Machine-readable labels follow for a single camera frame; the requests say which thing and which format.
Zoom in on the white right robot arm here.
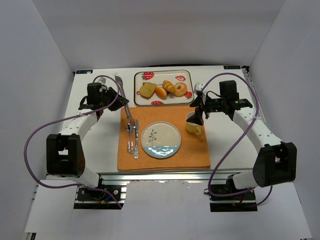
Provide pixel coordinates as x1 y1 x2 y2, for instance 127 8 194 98
186 80 297 191

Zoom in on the glazed bagel donut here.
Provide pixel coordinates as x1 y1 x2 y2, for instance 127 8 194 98
173 82 188 97

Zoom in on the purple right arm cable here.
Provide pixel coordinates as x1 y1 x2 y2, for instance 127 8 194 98
199 73 273 206

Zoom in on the striped croissant bread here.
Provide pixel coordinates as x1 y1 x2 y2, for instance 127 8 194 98
162 80 176 93

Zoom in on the black corner label right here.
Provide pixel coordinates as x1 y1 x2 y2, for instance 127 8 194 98
223 65 241 70

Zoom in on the silver spoon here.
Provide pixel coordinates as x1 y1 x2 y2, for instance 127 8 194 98
126 122 133 153

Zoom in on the black corner label left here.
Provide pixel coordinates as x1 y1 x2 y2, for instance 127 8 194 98
75 69 93 75

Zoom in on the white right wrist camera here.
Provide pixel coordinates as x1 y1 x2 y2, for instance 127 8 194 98
193 82 204 94

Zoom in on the aluminium frame rail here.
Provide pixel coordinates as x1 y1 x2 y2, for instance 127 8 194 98
46 168 256 185

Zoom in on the yellow mug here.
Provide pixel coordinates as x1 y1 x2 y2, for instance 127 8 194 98
185 122 202 135

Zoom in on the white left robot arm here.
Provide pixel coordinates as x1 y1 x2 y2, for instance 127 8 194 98
46 83 129 188

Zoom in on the silver table knife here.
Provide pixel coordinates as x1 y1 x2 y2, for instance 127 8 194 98
133 119 139 159

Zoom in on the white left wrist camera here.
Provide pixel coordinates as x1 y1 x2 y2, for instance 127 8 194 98
97 77 106 85

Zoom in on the speckled toast bread slice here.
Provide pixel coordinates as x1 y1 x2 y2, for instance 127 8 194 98
139 82 157 99

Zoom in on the white and blue plate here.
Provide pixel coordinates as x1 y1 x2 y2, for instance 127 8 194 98
140 121 182 159

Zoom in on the orange oval bun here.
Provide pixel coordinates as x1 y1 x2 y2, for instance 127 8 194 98
155 86 168 100

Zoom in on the strawberry pattern white tray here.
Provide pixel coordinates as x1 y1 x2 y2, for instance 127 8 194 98
134 69 194 106

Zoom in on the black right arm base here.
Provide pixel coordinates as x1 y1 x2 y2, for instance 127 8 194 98
203 176 258 213

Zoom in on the black corner label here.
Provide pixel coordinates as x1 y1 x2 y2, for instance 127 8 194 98
223 65 241 70
75 69 93 75

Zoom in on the orange cloth placemat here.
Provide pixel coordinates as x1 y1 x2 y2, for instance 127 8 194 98
117 105 211 171

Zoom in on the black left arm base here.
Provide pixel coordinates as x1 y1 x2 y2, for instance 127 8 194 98
73 180 129 210

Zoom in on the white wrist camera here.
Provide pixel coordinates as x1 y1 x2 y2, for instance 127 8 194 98
97 77 106 85
193 82 204 94

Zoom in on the silver fork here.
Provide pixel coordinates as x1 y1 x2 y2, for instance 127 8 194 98
129 118 135 155

